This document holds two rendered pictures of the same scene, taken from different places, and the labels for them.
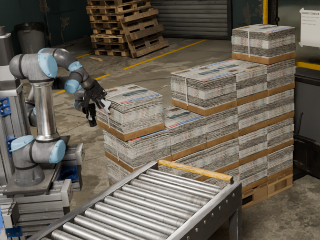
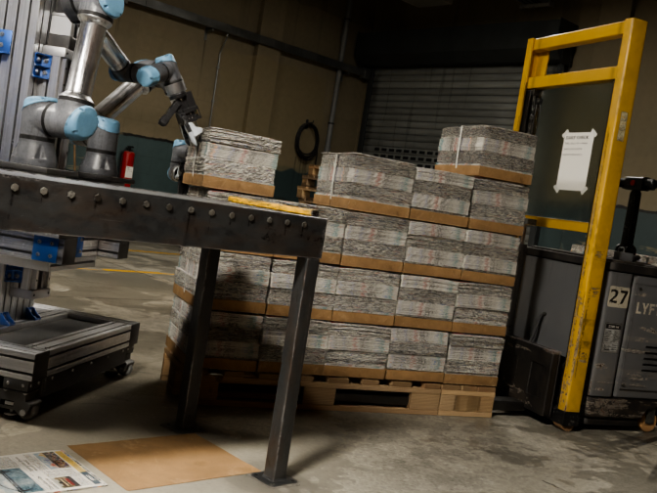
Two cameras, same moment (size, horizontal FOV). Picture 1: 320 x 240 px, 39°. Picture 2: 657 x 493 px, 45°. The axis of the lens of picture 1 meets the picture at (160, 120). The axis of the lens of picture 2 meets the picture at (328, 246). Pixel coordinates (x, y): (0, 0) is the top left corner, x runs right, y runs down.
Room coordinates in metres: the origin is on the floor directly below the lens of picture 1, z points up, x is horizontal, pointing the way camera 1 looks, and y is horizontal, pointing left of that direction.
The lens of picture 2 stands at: (-0.42, -0.75, 0.84)
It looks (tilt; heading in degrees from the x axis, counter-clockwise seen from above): 3 degrees down; 9
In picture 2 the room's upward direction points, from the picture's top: 9 degrees clockwise
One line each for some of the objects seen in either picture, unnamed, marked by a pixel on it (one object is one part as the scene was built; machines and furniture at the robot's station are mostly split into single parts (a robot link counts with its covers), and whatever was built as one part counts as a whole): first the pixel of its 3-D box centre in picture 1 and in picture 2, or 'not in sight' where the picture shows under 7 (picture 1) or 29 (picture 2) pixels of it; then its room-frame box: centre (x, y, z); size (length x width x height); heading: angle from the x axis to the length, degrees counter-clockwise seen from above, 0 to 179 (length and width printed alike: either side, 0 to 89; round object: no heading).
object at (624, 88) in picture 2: not in sight; (599, 217); (3.32, -1.36, 0.97); 0.09 x 0.09 x 1.75; 33
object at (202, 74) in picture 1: (201, 73); (367, 158); (3.05, -0.31, 1.06); 0.37 x 0.29 x 0.01; 33
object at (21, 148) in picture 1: (25, 150); (41, 116); (2.11, 0.69, 0.98); 0.13 x 0.12 x 0.14; 76
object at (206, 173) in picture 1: (194, 169); (271, 205); (2.09, -0.15, 0.81); 0.43 x 0.03 x 0.02; 52
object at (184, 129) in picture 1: (191, 165); (315, 302); (2.97, -0.20, 0.42); 1.17 x 0.39 x 0.83; 123
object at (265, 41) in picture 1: (263, 110); (465, 268); (3.36, -0.81, 0.65); 0.39 x 0.30 x 1.29; 33
